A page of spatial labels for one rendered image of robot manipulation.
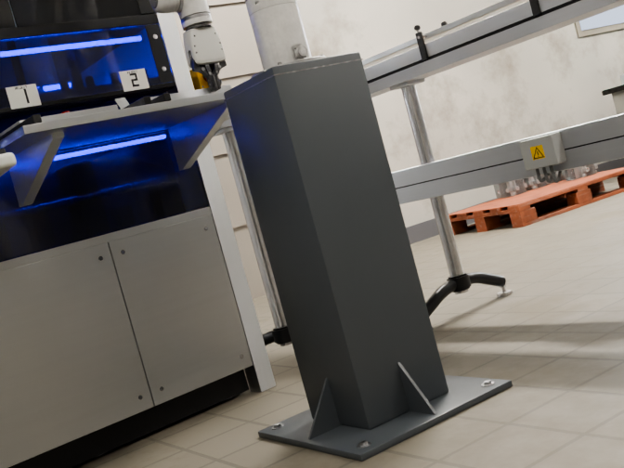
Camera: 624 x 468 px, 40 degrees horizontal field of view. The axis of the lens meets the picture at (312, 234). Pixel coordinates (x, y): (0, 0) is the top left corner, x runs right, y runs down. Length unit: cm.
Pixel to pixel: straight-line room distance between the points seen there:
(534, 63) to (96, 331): 525
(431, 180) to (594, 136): 66
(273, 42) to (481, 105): 466
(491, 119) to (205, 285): 435
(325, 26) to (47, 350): 393
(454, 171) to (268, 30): 109
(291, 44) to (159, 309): 92
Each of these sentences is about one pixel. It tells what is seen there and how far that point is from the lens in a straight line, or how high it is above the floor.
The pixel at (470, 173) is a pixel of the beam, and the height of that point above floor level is 48.
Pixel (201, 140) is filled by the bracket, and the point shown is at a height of 79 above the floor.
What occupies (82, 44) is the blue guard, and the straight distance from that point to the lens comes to 257.
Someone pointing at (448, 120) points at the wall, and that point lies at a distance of 636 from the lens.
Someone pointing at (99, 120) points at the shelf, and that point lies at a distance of 208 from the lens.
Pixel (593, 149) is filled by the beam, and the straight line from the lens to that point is 258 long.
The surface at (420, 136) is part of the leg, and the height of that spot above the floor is 65.
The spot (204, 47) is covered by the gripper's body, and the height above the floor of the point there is 102.
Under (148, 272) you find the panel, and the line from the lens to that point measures 252.
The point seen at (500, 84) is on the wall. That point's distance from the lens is 679.
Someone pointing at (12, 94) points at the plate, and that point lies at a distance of 245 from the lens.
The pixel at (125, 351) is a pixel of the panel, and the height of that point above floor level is 27.
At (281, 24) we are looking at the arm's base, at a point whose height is 96.
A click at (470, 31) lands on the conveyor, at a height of 92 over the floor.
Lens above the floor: 59
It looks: 3 degrees down
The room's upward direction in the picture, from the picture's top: 15 degrees counter-clockwise
